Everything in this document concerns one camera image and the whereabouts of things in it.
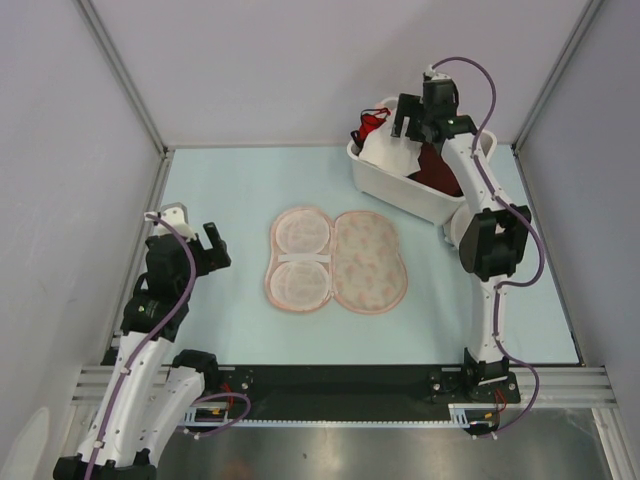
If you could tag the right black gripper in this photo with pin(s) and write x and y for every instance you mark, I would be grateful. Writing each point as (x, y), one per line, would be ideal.
(409, 106)

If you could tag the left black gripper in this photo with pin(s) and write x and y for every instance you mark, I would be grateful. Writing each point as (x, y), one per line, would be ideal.
(211, 258)

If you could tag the white bra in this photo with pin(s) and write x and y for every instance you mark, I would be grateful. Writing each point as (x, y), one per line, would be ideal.
(394, 155)

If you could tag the peach floral mesh laundry bag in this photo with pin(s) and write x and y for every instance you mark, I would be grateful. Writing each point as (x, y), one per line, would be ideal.
(353, 259)

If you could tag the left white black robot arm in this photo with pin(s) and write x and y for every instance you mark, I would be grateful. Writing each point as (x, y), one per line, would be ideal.
(131, 427)

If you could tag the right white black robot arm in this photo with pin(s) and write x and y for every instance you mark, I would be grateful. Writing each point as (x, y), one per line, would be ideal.
(493, 244)

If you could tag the round white mesh laundry bag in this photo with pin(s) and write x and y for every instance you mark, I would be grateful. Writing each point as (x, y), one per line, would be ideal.
(457, 226)

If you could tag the maroon garment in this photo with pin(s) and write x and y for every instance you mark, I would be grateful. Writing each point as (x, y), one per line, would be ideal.
(435, 173)

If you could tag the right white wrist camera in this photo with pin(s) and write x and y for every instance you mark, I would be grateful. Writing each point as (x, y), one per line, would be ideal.
(431, 77)

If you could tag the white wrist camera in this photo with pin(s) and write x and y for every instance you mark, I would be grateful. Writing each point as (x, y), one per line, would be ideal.
(171, 217)
(431, 77)

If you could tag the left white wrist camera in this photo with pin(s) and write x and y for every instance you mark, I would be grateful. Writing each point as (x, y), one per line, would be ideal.
(171, 217)

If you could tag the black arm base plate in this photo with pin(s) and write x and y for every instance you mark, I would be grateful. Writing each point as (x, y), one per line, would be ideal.
(358, 393)

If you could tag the right vertical aluminium post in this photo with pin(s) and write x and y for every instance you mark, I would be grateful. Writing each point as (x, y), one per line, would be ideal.
(579, 31)

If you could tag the vertical aluminium post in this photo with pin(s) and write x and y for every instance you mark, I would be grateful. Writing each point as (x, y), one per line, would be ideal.
(113, 59)
(579, 31)

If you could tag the left vertical aluminium post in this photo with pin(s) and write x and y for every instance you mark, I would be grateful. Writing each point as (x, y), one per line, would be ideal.
(113, 59)

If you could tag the aluminium frame rail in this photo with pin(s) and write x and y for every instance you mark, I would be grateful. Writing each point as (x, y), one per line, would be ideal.
(541, 387)

